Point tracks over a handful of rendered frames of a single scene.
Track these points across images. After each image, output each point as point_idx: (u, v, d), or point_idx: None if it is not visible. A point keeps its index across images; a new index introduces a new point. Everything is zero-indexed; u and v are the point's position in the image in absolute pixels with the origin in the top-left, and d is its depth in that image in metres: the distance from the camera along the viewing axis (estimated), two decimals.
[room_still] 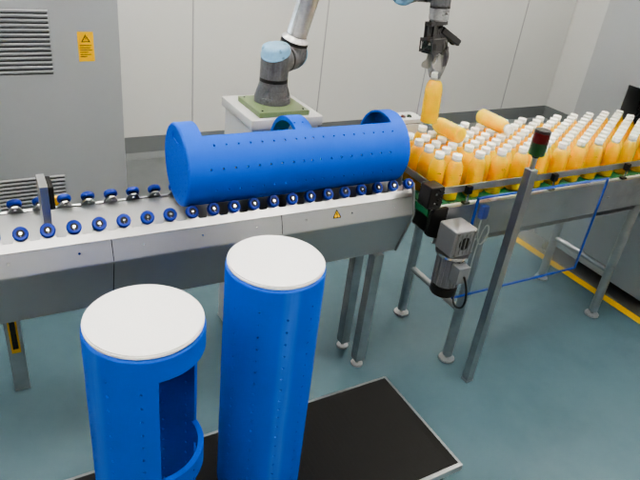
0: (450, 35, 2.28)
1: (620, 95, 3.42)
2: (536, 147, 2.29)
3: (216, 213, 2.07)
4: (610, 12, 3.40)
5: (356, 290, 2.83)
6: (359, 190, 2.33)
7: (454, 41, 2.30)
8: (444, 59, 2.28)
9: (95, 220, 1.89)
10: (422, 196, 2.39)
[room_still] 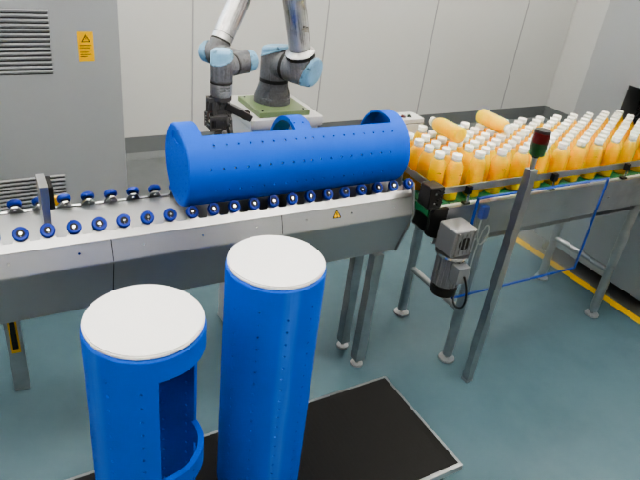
0: (237, 111, 2.08)
1: (620, 95, 3.42)
2: (536, 147, 2.29)
3: (216, 213, 2.07)
4: (610, 12, 3.40)
5: (356, 290, 2.83)
6: (359, 190, 2.33)
7: (243, 117, 2.11)
8: None
9: (95, 220, 1.89)
10: (422, 196, 2.39)
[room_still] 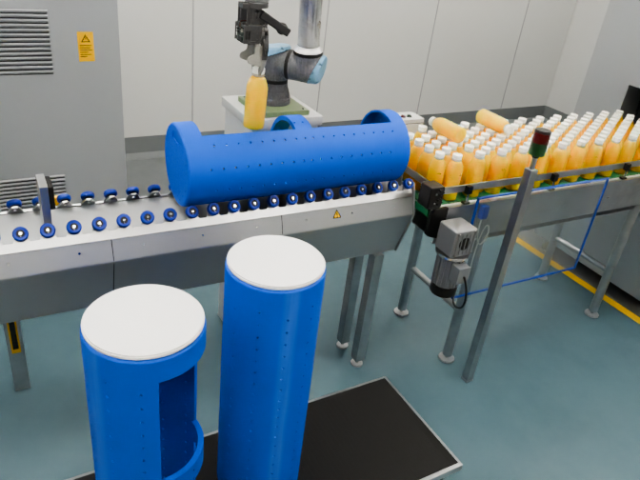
0: (273, 22, 1.82)
1: (620, 95, 3.42)
2: (536, 147, 2.29)
3: (216, 213, 2.07)
4: (610, 12, 3.40)
5: (356, 290, 2.83)
6: (359, 190, 2.33)
7: (280, 30, 1.84)
8: (263, 51, 1.83)
9: (95, 220, 1.89)
10: (422, 196, 2.39)
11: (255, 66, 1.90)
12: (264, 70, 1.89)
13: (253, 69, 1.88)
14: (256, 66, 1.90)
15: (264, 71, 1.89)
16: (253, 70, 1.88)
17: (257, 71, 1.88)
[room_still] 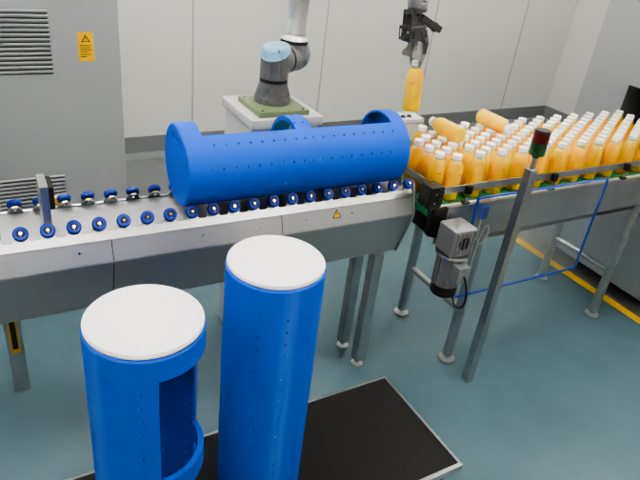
0: (430, 23, 2.24)
1: (620, 95, 3.42)
2: (536, 147, 2.29)
3: (216, 213, 2.07)
4: (610, 12, 3.40)
5: (356, 290, 2.83)
6: (359, 190, 2.33)
7: (435, 28, 2.27)
8: (424, 47, 2.26)
9: (95, 220, 1.89)
10: (422, 196, 2.39)
11: None
12: None
13: None
14: None
15: None
16: None
17: None
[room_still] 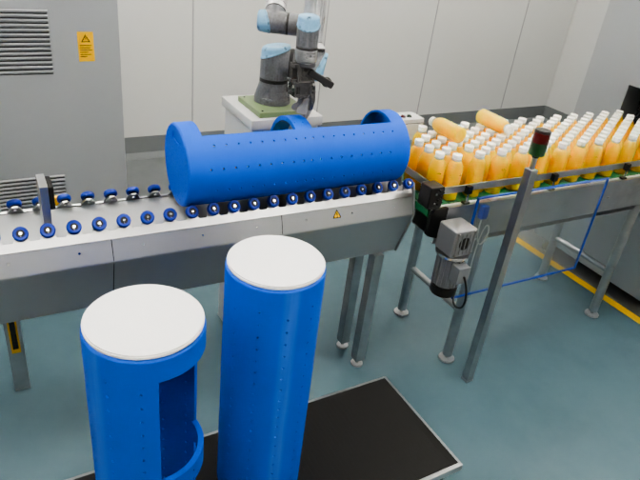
0: (320, 78, 2.11)
1: (620, 95, 3.42)
2: (536, 147, 2.29)
3: (216, 213, 2.07)
4: (610, 12, 3.40)
5: (356, 290, 2.83)
6: (359, 190, 2.33)
7: (325, 84, 2.13)
8: (310, 103, 2.13)
9: (95, 220, 1.89)
10: (422, 196, 2.39)
11: None
12: None
13: None
14: None
15: None
16: None
17: None
